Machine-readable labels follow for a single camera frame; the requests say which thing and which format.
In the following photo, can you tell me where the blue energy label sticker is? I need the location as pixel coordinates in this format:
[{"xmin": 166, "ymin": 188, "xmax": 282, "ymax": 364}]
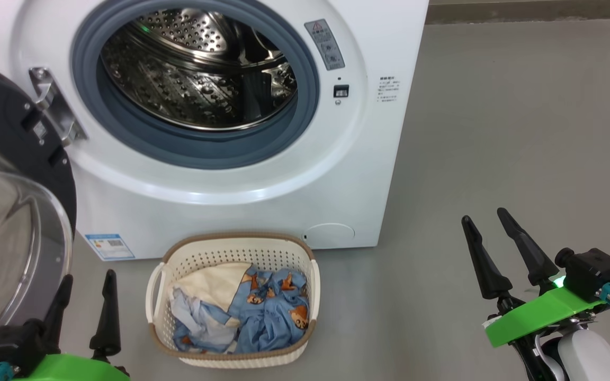
[{"xmin": 85, "ymin": 233, "xmax": 135, "ymax": 261}]

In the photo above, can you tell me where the cream perforated laundry basket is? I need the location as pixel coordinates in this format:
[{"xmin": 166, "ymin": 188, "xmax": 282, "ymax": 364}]
[{"xmin": 145, "ymin": 232, "xmax": 320, "ymax": 369}]

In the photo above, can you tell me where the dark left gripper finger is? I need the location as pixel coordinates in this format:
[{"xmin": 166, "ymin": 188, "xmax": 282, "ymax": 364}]
[
  {"xmin": 89, "ymin": 269, "xmax": 122, "ymax": 361},
  {"xmin": 46, "ymin": 274, "xmax": 74, "ymax": 350}
]

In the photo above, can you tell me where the white front-load washing machine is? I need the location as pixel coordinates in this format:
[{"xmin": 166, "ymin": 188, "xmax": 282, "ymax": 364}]
[{"xmin": 0, "ymin": 0, "xmax": 430, "ymax": 261}]

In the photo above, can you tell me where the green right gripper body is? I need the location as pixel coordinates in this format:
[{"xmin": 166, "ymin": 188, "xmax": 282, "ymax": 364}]
[{"xmin": 485, "ymin": 286, "xmax": 607, "ymax": 381}]

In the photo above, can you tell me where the round drain filter cover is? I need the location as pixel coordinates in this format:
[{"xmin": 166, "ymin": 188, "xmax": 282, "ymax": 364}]
[{"xmin": 305, "ymin": 223, "xmax": 356, "ymax": 248}]

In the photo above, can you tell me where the blue bear print garment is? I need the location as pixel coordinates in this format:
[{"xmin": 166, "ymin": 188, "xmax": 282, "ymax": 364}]
[{"xmin": 231, "ymin": 266, "xmax": 310, "ymax": 354}]

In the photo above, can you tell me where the grey rubber door gasket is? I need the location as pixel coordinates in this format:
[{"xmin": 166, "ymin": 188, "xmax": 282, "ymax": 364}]
[{"xmin": 71, "ymin": 0, "xmax": 320, "ymax": 170}]

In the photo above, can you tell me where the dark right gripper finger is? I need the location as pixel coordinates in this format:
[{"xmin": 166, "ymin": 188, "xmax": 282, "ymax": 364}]
[
  {"xmin": 461, "ymin": 215, "xmax": 513, "ymax": 300},
  {"xmin": 497, "ymin": 207, "xmax": 560, "ymax": 286}
]

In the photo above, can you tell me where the perforated steel washer drum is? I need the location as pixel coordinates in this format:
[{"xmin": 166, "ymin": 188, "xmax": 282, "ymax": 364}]
[{"xmin": 98, "ymin": 8, "xmax": 299, "ymax": 132}]

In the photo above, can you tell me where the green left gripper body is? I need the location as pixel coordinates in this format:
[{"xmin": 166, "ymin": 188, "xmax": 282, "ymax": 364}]
[{"xmin": 11, "ymin": 353, "xmax": 131, "ymax": 381}]

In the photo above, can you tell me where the cream and pale blue garment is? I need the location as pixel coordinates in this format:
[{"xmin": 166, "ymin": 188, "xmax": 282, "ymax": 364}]
[{"xmin": 169, "ymin": 262, "xmax": 253, "ymax": 352}]

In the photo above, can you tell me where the grey warning sticker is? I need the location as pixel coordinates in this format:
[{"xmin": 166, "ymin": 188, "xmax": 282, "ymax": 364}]
[{"xmin": 304, "ymin": 19, "xmax": 346, "ymax": 71}]

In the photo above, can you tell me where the metal door hinge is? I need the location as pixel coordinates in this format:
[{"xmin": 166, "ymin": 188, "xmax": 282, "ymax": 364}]
[{"xmin": 29, "ymin": 67, "xmax": 88, "ymax": 146}]

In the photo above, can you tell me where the small printed text label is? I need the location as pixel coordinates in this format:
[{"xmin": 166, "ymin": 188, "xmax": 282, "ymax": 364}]
[{"xmin": 378, "ymin": 76, "xmax": 402, "ymax": 104}]

